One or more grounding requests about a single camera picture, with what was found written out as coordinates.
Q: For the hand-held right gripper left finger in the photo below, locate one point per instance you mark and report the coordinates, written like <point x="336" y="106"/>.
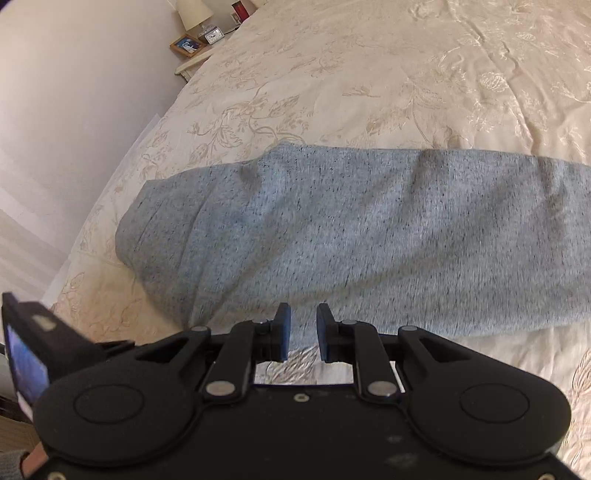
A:
<point x="282" y="333"/>

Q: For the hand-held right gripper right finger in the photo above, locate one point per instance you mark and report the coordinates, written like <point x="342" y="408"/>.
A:
<point x="324" y="337"/>

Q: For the grey speckled pants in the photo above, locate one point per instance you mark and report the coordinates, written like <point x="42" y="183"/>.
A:
<point x="346" y="230"/>

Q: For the cream embroidered bedspread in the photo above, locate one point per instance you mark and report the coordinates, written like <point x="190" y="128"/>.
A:
<point x="369" y="69"/>

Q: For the cream nightstand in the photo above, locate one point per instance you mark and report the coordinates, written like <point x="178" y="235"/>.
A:
<point x="194" y="64"/>

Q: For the small white alarm clock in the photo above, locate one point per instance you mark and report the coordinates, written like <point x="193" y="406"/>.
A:
<point x="213" y="36"/>

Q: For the cream shade table lamp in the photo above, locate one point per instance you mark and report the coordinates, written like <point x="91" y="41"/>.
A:
<point x="191" y="11"/>

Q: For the wooden photo frame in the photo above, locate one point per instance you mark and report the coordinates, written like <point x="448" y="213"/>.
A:
<point x="188" y="45"/>

